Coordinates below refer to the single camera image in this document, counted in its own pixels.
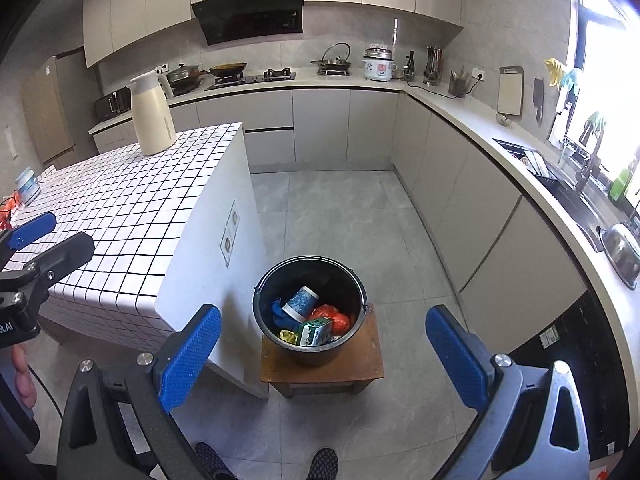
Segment yellow rubber glove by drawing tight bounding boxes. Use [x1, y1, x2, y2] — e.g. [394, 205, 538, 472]
[544, 57, 566, 88]

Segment blue white round canister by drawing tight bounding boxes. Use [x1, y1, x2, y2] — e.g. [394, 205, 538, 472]
[281, 286, 321, 323]

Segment person's shoe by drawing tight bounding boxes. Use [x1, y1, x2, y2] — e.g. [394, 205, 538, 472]
[306, 447, 340, 480]
[192, 441, 236, 480]

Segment brown wooden stool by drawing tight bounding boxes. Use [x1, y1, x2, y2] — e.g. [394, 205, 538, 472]
[260, 302, 385, 398]

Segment black built-in oven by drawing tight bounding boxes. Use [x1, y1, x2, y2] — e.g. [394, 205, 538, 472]
[505, 287, 640, 480]

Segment black pot with lid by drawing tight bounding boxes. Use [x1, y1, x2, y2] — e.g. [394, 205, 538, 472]
[165, 62, 211, 93]

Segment white jar blue label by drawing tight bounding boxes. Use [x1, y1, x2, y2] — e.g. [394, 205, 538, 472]
[14, 167, 41, 206]

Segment green soap bottle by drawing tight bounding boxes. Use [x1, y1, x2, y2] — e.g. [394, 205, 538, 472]
[607, 167, 635, 203]

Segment dark utensil holder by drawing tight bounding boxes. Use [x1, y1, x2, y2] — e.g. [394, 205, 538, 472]
[448, 66, 473, 98]

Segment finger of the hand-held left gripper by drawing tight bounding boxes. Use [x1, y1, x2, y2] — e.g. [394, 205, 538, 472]
[0, 231, 96, 307]
[0, 211, 57, 268]

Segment black cable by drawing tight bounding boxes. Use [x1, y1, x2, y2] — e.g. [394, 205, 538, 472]
[27, 365, 63, 421]

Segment black wok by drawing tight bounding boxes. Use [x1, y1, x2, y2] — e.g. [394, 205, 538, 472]
[207, 61, 248, 78]

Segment black range hood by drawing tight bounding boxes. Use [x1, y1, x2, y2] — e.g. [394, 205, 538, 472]
[191, 0, 304, 46]

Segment person's right shoe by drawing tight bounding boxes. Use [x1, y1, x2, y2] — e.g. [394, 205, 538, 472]
[306, 447, 340, 480]

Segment white rice cooker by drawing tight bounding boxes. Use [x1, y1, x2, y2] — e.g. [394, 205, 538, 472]
[361, 46, 398, 82]

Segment steel bowl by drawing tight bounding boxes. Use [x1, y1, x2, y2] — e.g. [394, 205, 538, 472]
[600, 222, 640, 290]

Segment black microwave oven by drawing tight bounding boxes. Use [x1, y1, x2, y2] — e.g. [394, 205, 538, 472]
[93, 86, 132, 122]

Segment blue cloth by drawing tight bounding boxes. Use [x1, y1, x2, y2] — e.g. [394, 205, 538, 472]
[271, 299, 296, 333]

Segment black dish rack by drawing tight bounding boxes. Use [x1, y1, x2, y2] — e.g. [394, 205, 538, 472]
[492, 137, 576, 196]

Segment steel sink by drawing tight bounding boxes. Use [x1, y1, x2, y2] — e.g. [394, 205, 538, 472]
[540, 175, 621, 253]

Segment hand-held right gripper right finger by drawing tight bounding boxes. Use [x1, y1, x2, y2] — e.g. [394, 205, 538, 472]
[425, 305, 601, 480]

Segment person's left shoe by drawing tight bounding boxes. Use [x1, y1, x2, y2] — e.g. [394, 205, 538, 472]
[192, 441, 236, 480]

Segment beige refrigerator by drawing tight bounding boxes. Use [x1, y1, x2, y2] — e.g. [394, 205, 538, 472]
[20, 47, 101, 171]

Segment blue rubber glove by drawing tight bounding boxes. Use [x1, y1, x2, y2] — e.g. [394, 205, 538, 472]
[559, 67, 582, 96]

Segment green white carton box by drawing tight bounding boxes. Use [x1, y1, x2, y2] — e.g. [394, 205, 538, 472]
[297, 319, 335, 347]

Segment beige lower cabinets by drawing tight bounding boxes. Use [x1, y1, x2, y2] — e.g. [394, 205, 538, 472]
[89, 85, 591, 356]

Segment white tiled kitchen island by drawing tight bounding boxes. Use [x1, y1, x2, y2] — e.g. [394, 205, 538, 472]
[0, 121, 271, 401]

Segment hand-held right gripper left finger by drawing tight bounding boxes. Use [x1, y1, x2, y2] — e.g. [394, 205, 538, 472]
[56, 304, 222, 480]

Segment black gas stove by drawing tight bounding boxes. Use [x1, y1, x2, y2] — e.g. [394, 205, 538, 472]
[204, 67, 297, 92]

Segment black plastic bucket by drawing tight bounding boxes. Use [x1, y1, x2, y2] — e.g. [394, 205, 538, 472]
[252, 256, 369, 367]

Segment kitchen window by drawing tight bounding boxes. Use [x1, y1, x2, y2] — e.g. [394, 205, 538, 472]
[547, 0, 640, 201]

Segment white cutting board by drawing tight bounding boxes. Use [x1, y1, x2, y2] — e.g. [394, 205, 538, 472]
[496, 66, 524, 117]

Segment orange net bag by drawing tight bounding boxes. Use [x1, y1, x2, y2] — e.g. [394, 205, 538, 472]
[0, 195, 23, 231]

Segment person's left hand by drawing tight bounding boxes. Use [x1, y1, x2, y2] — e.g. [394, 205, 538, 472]
[10, 345, 38, 411]

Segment red plastic bag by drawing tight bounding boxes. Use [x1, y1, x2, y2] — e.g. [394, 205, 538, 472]
[307, 304, 351, 336]

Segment cream thermos jug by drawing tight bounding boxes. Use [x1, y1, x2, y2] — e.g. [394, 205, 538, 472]
[126, 71, 177, 157]

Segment steel kitchen faucet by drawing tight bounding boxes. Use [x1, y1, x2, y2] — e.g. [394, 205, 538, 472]
[559, 135, 608, 196]

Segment island socket panel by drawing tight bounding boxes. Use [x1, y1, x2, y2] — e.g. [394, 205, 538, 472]
[219, 200, 241, 267]

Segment green hanging cloth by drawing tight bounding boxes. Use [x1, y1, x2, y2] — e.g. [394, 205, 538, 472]
[580, 111, 607, 146]

